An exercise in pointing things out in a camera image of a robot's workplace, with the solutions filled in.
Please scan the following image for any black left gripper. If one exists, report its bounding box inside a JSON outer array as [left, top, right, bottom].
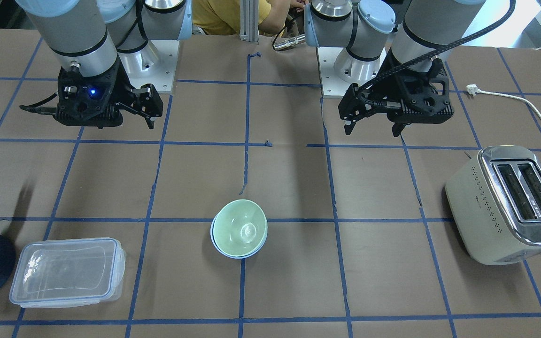
[[338, 58, 454, 138]]

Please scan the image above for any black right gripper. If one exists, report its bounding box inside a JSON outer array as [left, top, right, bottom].
[[55, 59, 163, 129]]

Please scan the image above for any blue bowl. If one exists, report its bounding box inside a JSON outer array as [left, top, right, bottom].
[[210, 220, 268, 259]]

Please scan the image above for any green bowl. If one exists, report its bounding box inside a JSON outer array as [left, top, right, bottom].
[[210, 200, 268, 259]]

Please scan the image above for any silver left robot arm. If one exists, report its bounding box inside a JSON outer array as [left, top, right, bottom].
[[303, 0, 484, 137]]

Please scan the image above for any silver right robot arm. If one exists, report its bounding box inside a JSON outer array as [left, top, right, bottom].
[[17, 0, 193, 129]]

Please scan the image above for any person in yellow shirt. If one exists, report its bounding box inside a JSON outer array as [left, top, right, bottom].
[[192, 0, 309, 36]]

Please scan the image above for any white silver toaster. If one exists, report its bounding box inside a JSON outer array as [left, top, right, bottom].
[[445, 145, 541, 265]]

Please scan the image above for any clear plastic food container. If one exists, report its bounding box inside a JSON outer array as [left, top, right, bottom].
[[9, 238, 126, 308]]

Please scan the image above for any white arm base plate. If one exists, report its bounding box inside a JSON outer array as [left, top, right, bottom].
[[317, 47, 386, 99], [118, 40, 180, 94]]

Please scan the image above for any white toaster power cable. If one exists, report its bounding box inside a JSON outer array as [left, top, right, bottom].
[[467, 46, 541, 190]]

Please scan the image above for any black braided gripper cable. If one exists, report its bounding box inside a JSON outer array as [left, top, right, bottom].
[[358, 0, 516, 109]]

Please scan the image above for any aluminium frame post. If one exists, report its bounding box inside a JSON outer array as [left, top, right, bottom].
[[239, 0, 259, 44]]

